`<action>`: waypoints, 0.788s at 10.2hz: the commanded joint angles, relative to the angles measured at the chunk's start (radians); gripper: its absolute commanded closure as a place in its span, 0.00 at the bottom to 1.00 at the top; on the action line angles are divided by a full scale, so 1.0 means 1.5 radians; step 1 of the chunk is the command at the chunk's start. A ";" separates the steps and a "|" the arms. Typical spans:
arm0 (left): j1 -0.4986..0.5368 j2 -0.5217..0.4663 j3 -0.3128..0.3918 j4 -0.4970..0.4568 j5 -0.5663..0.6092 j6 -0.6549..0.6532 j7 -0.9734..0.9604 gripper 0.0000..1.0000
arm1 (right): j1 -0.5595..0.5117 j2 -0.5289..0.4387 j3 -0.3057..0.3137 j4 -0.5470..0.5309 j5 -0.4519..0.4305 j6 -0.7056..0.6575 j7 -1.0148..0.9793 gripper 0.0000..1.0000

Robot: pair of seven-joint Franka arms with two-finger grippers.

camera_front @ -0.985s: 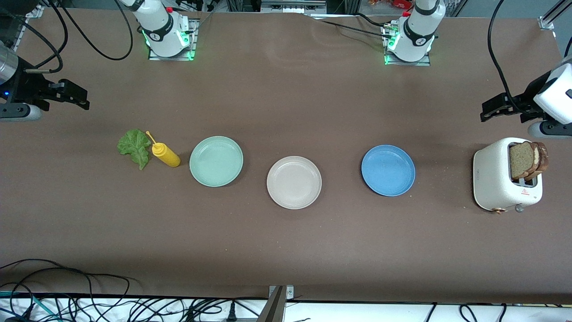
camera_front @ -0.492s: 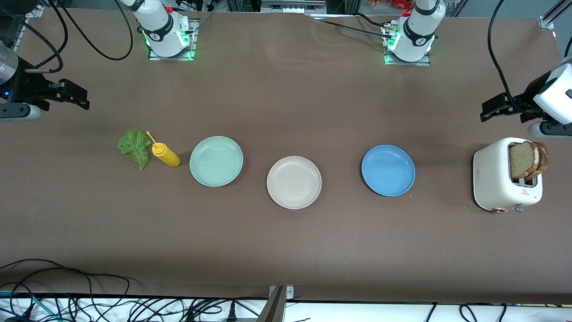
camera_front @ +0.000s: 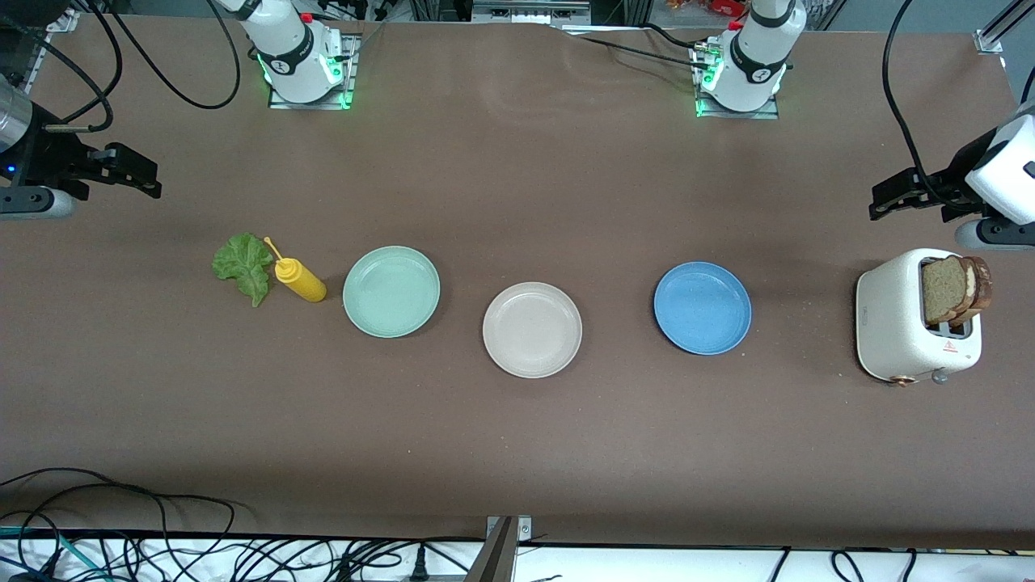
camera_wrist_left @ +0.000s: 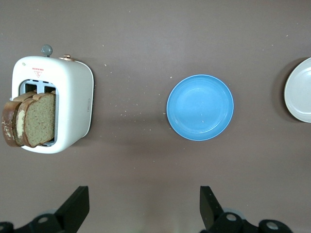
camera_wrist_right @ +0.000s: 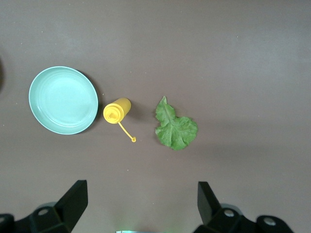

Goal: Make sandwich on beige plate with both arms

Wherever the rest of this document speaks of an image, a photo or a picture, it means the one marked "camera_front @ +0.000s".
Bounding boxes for brown bread slice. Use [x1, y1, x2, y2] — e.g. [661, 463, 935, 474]
[922, 257, 975, 326]
[962, 255, 994, 328]

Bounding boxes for green lettuce leaf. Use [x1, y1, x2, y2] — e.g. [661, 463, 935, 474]
[212, 233, 276, 308]

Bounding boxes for blue round plate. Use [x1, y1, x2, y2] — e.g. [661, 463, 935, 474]
[653, 261, 753, 356]

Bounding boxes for mint green round plate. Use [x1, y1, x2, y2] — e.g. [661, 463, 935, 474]
[342, 245, 441, 339]

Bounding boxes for beige round plate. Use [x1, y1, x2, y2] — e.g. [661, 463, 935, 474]
[482, 281, 584, 379]

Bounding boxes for white two-slot toaster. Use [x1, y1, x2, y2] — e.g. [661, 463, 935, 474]
[855, 247, 984, 387]

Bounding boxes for yellow squeeze mustard bottle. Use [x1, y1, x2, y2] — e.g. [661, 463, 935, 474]
[263, 236, 328, 304]

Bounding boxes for red objects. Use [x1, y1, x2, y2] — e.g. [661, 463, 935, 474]
[667, 0, 749, 17]

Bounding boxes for silver equipment box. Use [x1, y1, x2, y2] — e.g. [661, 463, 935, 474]
[471, 0, 591, 23]

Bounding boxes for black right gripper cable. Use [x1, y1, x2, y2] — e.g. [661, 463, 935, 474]
[0, 0, 124, 134]

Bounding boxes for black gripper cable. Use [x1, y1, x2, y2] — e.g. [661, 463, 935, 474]
[881, 0, 951, 215]
[0, 0, 124, 134]

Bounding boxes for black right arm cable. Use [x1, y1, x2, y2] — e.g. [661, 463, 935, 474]
[97, 0, 242, 111]

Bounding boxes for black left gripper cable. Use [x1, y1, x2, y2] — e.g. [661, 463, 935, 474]
[881, 0, 951, 215]

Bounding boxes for aluminium frame rail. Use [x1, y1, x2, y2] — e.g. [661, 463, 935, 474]
[974, 0, 1035, 56]
[18, 8, 79, 94]

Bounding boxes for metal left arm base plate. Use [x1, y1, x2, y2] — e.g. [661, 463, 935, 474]
[691, 40, 781, 120]

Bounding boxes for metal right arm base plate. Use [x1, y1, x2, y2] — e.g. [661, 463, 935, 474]
[267, 32, 358, 111]

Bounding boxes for long black looped cable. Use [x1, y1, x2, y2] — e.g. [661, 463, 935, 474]
[0, 467, 243, 582]

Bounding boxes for teal cable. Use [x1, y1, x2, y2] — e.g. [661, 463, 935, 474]
[0, 525, 110, 581]

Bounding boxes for tangled black cable bundle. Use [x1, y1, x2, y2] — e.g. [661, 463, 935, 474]
[121, 533, 486, 582]

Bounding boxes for aluminium profile post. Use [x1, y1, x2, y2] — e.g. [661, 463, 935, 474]
[465, 515, 534, 582]

